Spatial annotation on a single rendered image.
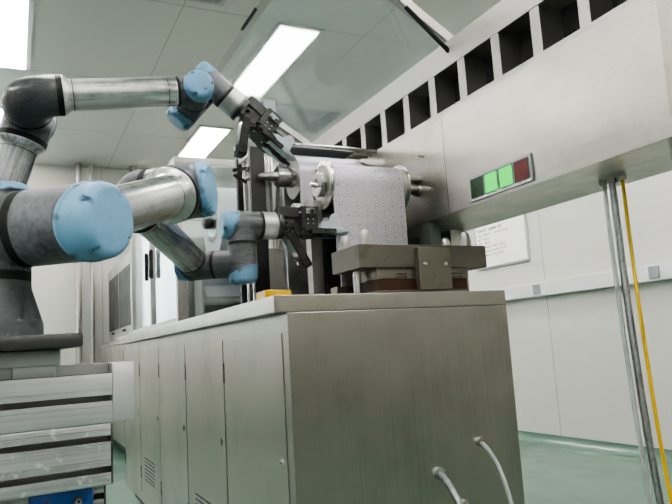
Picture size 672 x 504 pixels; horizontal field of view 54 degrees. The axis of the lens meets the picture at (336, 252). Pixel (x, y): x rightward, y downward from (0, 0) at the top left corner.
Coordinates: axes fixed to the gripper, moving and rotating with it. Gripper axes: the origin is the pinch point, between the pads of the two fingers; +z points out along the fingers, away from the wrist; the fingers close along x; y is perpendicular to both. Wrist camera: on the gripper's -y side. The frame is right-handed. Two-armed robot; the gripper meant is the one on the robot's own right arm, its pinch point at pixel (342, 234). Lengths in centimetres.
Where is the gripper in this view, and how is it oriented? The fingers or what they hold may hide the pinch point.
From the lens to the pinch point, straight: 189.5
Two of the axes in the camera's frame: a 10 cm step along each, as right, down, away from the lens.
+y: -0.6, -9.9, 1.4
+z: 9.0, 0.1, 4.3
